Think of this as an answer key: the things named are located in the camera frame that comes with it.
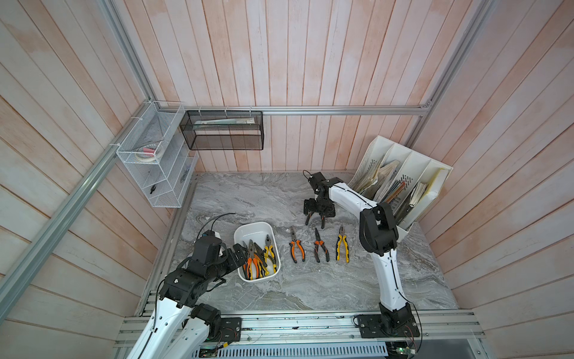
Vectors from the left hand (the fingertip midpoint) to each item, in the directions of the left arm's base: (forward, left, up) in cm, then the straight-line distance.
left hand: (238, 260), depth 74 cm
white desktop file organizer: (+34, -59, +8) cm, 68 cm away
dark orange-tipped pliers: (+25, -34, -14) cm, 44 cm away
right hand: (+29, -29, -13) cm, 43 cm away
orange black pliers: (+13, -31, -13) cm, 36 cm away
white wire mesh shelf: (+23, +27, +15) cm, 38 cm away
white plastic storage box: (+18, -4, -13) cm, 22 cm away
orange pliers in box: (+5, -3, -10) cm, 12 cm away
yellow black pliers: (+16, -41, -13) cm, 46 cm away
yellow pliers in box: (+9, -9, -13) cm, 19 cm away
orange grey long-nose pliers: (+12, -19, -14) cm, 26 cm away
